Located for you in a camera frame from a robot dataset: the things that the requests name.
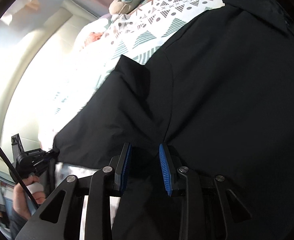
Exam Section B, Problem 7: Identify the black button shirt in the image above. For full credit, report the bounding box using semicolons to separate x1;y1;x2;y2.
54;0;294;239

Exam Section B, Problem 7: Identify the person left hand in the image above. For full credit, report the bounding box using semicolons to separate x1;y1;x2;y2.
12;176;46;220

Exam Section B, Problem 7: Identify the cream padded headboard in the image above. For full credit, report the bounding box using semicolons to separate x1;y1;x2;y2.
0;0;100;178

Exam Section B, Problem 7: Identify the patterned bed quilt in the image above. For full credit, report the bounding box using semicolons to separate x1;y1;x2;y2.
38;0;267;151

